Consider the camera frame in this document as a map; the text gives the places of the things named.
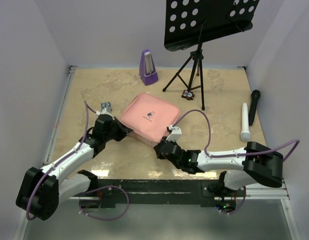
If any pink medicine kit case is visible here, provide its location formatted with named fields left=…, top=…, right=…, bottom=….
left=120, top=93, right=181, bottom=147

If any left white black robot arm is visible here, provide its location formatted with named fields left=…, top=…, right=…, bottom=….
left=15, top=114, right=132, bottom=221

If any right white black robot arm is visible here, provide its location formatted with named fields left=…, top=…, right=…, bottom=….
left=154, top=139, right=284, bottom=197

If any blue owl tuner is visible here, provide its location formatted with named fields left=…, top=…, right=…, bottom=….
left=101, top=102, right=112, bottom=113

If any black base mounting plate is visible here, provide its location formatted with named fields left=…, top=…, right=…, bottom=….
left=76, top=178, right=246, bottom=211

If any small red black tuner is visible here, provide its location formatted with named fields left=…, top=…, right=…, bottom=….
left=181, top=90, right=195, bottom=101

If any purple metronome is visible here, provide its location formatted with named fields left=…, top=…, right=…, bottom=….
left=139, top=49, right=159, bottom=86

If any black microphone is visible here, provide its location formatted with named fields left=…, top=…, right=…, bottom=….
left=248, top=89, right=261, bottom=126

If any black music stand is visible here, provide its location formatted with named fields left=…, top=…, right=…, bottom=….
left=162, top=0, right=261, bottom=111

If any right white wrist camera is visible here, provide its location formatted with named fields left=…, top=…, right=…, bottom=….
left=166, top=124, right=182, bottom=142

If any aluminium left rail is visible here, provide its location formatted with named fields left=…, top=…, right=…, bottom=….
left=42, top=65, right=78, bottom=166

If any aluminium rail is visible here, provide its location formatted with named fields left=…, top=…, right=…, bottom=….
left=25, top=178, right=291, bottom=200
left=42, top=65, right=78, bottom=166

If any aluminium front rail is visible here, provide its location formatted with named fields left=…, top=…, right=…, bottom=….
left=25, top=178, right=291, bottom=200

